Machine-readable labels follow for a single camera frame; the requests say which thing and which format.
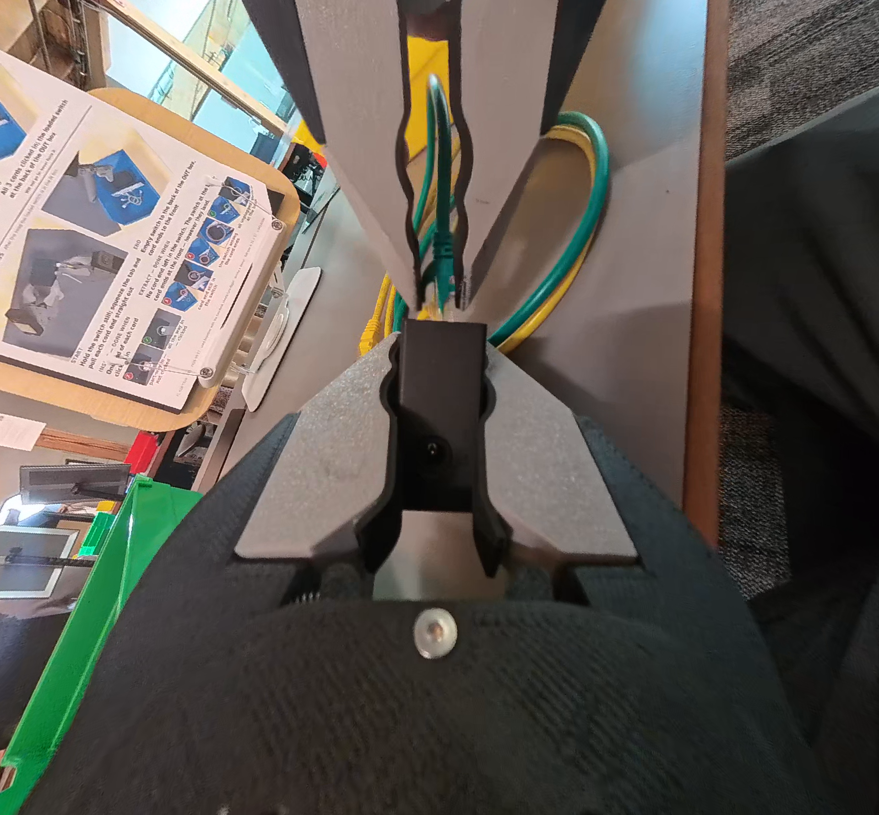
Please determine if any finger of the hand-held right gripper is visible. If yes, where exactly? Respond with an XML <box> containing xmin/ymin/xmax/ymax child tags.
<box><xmin>452</xmin><ymin>0</ymin><xmax>570</xmax><ymax>309</ymax></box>
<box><xmin>280</xmin><ymin>0</ymin><xmax>424</xmax><ymax>313</ymax></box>

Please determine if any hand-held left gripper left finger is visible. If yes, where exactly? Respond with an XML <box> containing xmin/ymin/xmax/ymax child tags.
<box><xmin>234</xmin><ymin>336</ymin><xmax>401</xmax><ymax>573</ymax></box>

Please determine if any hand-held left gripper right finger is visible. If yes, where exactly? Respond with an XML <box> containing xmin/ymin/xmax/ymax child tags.
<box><xmin>472</xmin><ymin>340</ymin><xmax>641</xmax><ymax>577</ymax></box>

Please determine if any yellow plastic bin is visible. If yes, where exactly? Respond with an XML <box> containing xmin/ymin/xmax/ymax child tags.
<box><xmin>405</xmin><ymin>0</ymin><xmax>482</xmax><ymax>160</ymax></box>

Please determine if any black network switch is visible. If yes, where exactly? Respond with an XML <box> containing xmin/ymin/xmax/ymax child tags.
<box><xmin>397</xmin><ymin>318</ymin><xmax>490</xmax><ymax>514</ymax></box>

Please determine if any yellow ethernet cable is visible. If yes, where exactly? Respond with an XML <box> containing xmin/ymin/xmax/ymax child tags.
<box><xmin>359</xmin><ymin>125</ymin><xmax>597</xmax><ymax>356</ymax></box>

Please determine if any green ethernet cable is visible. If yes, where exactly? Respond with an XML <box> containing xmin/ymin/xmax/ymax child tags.
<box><xmin>408</xmin><ymin>72</ymin><xmax>611</xmax><ymax>352</ymax></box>

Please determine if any green plastic bin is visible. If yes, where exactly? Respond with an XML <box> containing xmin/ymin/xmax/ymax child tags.
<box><xmin>0</xmin><ymin>474</ymin><xmax>205</xmax><ymax>799</ymax></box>

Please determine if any small red plastic bin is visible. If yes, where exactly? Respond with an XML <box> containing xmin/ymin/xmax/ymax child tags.
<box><xmin>125</xmin><ymin>431</ymin><xmax>163</xmax><ymax>471</ymax></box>

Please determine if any white stand base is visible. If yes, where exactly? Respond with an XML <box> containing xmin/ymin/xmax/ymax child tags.
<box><xmin>244</xmin><ymin>268</ymin><xmax>322</xmax><ymax>412</ymax></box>

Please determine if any black light panel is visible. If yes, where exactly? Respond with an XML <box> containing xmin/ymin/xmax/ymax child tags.
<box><xmin>19</xmin><ymin>464</ymin><xmax>131</xmax><ymax>503</ymax></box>

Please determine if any grey light panel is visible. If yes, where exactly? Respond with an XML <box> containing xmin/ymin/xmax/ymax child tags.
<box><xmin>0</xmin><ymin>527</ymin><xmax>80</xmax><ymax>599</ymax></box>

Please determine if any printed instruction sheet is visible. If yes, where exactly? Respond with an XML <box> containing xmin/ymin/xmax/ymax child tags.
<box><xmin>0</xmin><ymin>49</ymin><xmax>286</xmax><ymax>414</ymax></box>

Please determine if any white paper wall notice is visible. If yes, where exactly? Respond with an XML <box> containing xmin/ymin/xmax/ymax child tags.
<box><xmin>0</xmin><ymin>413</ymin><xmax>48</xmax><ymax>451</ymax></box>

